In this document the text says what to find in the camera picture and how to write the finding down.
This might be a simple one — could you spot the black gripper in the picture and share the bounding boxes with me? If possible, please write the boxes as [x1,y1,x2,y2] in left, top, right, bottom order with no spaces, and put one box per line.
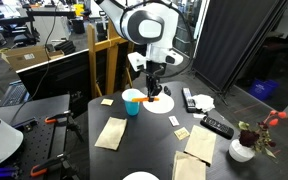
[146,63,167,102]

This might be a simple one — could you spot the orange marker pen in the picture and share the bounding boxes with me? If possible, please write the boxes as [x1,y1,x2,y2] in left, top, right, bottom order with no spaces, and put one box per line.
[131,96,160,103]

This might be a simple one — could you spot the blue plastic cup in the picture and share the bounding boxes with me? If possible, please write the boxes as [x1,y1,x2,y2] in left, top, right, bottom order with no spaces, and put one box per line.
[121,88,145,117]

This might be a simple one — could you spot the small black oval object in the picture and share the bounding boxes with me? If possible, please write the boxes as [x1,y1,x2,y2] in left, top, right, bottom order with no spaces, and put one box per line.
[163,85,172,97]

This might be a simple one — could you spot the white round plate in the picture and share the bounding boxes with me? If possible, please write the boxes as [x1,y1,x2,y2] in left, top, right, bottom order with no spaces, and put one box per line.
[142,92,175,115]
[122,171,160,180]

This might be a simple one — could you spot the grey and black remote control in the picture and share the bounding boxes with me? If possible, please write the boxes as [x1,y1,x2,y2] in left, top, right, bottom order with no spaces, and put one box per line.
[181,87,198,114]

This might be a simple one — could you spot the pink sweetener packet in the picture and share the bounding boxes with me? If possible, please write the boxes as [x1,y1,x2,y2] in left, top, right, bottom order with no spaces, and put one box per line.
[168,115,181,127]

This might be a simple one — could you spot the wooden easel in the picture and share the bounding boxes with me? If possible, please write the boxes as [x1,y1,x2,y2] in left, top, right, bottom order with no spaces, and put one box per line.
[86,19,136,99]

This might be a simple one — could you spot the yellow sweetener packet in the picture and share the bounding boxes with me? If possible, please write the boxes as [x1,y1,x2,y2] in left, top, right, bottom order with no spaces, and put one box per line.
[174,126,191,141]

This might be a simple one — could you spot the white crumpled napkin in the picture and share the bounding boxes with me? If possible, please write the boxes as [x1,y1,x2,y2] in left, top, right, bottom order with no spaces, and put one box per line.
[192,94,216,113]

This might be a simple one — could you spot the yellow sticky note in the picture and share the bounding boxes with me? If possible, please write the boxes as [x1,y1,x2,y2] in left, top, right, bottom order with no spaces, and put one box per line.
[100,98,115,107]

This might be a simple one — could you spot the small white packet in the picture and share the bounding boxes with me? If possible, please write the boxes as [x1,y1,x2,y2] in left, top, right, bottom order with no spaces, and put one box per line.
[192,113,207,120]

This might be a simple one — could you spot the grey storage bin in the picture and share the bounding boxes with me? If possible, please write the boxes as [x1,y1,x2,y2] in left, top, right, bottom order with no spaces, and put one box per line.
[178,25,196,43]
[177,37,194,54]

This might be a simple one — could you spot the brown paper napkin left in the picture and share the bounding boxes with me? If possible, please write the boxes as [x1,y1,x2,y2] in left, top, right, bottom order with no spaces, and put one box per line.
[94,116,128,152]

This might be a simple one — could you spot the brown paper napkin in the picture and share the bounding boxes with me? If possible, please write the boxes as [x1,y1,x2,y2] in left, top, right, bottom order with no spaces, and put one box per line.
[171,150,207,180]
[94,116,128,152]
[183,124,218,167]

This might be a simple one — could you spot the brown paper napkin right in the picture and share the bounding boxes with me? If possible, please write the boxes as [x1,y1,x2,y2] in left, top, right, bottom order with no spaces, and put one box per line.
[183,124,218,167]

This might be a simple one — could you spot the black fabric room divider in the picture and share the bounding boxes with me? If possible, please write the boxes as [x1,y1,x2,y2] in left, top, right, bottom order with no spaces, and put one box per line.
[191,0,288,106]

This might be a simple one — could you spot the black monitor with vents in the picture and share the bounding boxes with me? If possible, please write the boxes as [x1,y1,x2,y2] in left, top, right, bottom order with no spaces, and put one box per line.
[16,48,93,118]

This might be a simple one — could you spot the dark red artificial flowers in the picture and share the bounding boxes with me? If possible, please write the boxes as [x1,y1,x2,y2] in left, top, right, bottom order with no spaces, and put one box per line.
[237,109,288,160]

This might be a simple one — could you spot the white round vase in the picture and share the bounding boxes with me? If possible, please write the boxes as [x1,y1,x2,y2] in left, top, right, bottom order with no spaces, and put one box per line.
[228,138,256,163]

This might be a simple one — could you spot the blue plastic bin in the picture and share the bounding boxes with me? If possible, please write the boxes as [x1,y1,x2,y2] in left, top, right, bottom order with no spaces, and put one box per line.
[248,78,280,102]

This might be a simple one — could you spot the orange and black clamp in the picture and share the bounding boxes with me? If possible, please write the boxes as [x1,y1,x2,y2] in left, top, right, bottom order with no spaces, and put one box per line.
[44,110,73,125]
[29,152,72,178]

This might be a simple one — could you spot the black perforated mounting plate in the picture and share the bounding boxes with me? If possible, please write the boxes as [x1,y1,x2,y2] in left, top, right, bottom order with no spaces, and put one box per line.
[12,114,68,180]

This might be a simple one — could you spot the cardboard box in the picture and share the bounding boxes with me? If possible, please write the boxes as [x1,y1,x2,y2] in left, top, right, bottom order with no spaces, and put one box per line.
[1,44,65,72]

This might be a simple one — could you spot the black computer keyboard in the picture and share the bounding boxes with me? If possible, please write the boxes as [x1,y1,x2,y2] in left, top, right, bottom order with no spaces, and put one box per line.
[0,79,32,108]

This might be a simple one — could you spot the black hanging cable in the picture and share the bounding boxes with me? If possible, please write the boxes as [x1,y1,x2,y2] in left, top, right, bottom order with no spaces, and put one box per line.
[8,14,58,126]

